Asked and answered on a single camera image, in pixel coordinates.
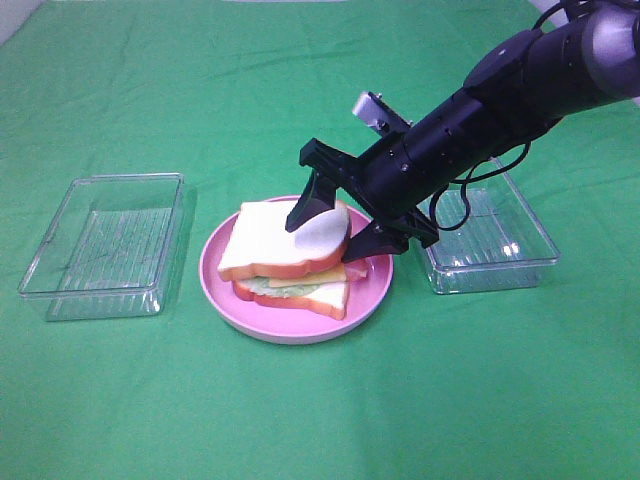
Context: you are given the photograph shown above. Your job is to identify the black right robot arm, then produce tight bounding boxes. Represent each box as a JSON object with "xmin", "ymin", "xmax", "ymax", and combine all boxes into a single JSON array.
[{"xmin": 285, "ymin": 1, "xmax": 639, "ymax": 262}]

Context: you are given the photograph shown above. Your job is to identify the yellow cheese slice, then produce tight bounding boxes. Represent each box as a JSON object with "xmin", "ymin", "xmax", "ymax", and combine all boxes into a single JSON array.
[{"xmin": 268, "ymin": 263, "xmax": 347, "ymax": 288}]

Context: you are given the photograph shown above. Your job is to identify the green lettuce leaf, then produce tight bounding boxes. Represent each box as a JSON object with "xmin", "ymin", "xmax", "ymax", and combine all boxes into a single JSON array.
[{"xmin": 236, "ymin": 276, "xmax": 320, "ymax": 298}]

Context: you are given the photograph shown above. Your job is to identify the clear plastic tray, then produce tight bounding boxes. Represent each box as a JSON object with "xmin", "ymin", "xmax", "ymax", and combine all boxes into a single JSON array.
[
  {"xmin": 18, "ymin": 173, "xmax": 184, "ymax": 322},
  {"xmin": 414, "ymin": 172, "xmax": 560, "ymax": 294}
]

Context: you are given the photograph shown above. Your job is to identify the toast bread slice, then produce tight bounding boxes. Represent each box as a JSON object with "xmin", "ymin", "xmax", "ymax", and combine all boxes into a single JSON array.
[
  {"xmin": 232, "ymin": 280, "xmax": 349, "ymax": 320},
  {"xmin": 217, "ymin": 200, "xmax": 351, "ymax": 281}
]

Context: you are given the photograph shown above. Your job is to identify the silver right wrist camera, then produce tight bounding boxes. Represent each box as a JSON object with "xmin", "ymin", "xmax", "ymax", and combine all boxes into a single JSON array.
[{"xmin": 352, "ymin": 91, "xmax": 413, "ymax": 137}]

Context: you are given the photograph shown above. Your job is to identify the clear left plastic tray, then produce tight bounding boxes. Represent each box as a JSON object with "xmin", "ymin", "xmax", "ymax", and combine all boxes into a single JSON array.
[{"xmin": 18, "ymin": 173, "xmax": 184, "ymax": 322}]

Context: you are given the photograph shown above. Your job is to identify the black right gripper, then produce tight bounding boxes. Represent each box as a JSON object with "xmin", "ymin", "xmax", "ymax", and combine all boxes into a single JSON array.
[{"xmin": 285, "ymin": 134, "xmax": 439, "ymax": 263}]

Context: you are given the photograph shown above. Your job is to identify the bacon strip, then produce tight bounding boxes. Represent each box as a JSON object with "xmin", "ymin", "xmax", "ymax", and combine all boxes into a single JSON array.
[{"xmin": 344, "ymin": 259, "xmax": 369, "ymax": 282}]

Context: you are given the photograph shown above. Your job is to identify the green table cloth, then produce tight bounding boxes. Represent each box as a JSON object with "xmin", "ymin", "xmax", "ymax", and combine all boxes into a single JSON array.
[{"xmin": 1, "ymin": 1, "xmax": 639, "ymax": 479}]

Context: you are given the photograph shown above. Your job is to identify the clear right plastic tray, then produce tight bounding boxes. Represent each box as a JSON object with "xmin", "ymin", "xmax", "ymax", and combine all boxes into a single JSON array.
[{"xmin": 414, "ymin": 172, "xmax": 560, "ymax": 294}]

